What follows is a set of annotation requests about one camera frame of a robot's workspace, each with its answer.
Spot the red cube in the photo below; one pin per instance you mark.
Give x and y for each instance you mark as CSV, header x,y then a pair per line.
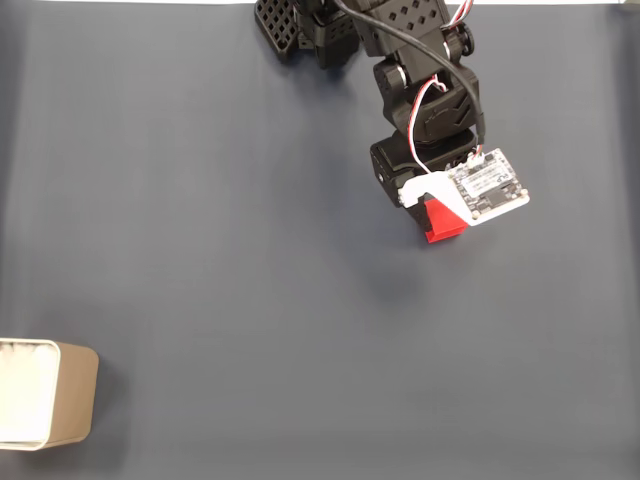
x,y
442,229

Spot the grey table mat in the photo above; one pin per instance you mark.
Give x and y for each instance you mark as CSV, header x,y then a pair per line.
x,y
200,250

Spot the white camera board mount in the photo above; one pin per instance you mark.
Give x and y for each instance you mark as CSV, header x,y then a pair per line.
x,y
490,187

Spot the beige box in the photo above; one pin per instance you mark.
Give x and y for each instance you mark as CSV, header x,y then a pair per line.
x,y
70,395

